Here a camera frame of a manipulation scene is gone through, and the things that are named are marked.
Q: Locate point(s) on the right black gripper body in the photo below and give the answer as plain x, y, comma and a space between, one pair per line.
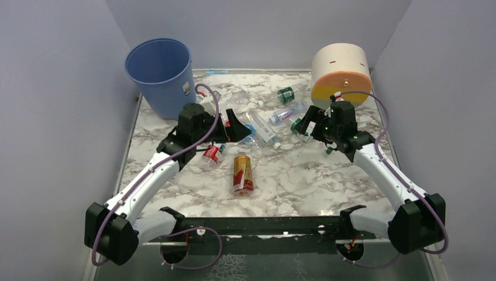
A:
315, 120

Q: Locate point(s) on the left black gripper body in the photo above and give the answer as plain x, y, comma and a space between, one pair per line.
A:
223, 126

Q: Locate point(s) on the white label tea bottle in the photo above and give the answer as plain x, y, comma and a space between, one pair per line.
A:
263, 129

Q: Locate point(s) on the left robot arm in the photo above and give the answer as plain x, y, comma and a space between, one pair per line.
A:
114, 229

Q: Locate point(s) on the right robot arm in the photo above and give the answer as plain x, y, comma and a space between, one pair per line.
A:
418, 219

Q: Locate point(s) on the blue plastic bin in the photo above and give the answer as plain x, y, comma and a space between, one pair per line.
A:
162, 70

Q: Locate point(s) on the blue label clear bottle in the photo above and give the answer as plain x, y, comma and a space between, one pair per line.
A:
253, 142

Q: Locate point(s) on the Ganten small water bottle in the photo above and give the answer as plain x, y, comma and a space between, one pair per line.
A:
285, 114

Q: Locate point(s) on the red label clear bottle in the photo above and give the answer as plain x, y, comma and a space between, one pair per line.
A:
213, 155

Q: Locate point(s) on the dark green label bottle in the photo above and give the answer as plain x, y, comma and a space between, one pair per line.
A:
283, 96

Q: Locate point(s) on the gold red drink bottle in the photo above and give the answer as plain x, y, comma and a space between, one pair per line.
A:
242, 175

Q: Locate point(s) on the cream cylinder with striped face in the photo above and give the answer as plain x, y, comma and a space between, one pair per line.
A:
340, 67

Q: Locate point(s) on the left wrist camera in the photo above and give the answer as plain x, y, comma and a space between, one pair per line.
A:
207, 102

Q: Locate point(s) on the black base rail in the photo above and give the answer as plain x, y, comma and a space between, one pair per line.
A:
258, 235

